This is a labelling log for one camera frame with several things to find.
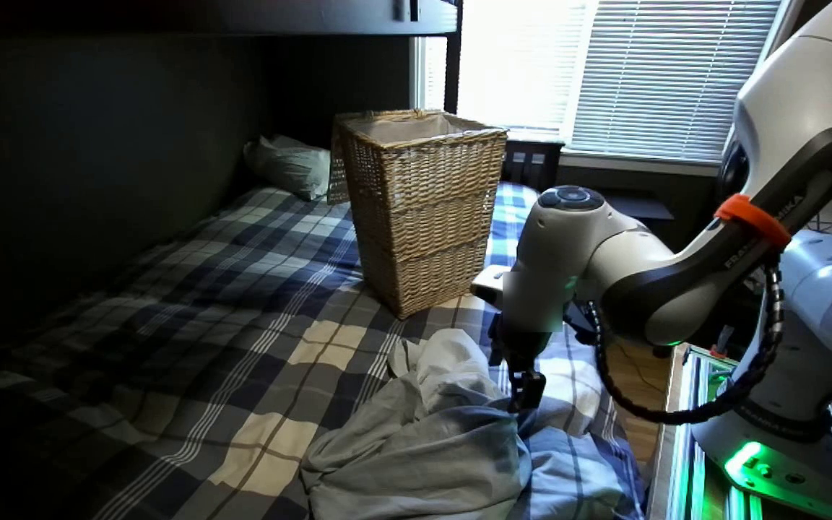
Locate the dark bunk bed frame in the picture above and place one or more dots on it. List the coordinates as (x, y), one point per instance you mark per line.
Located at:
(243, 14)

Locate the small light grey cloth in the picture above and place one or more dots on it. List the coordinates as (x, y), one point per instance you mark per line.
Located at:
(441, 358)

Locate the blue plaid bed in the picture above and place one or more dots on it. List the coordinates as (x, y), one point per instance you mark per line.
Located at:
(195, 335)

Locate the wicker laundry basket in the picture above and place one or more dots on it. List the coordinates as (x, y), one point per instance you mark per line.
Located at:
(427, 212)

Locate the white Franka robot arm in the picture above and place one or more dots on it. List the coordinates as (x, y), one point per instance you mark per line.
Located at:
(629, 261)

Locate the crumpled grey pillow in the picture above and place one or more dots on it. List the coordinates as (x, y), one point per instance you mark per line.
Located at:
(291, 164)

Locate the black nightstand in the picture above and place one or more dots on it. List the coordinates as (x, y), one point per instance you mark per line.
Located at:
(535, 161)

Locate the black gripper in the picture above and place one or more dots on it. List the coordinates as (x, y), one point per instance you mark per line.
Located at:
(520, 345)

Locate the metal robot mounting platform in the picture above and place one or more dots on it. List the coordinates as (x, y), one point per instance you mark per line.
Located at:
(695, 433)

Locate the large grey cloth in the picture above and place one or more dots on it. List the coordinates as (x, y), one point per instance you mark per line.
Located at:
(416, 462)

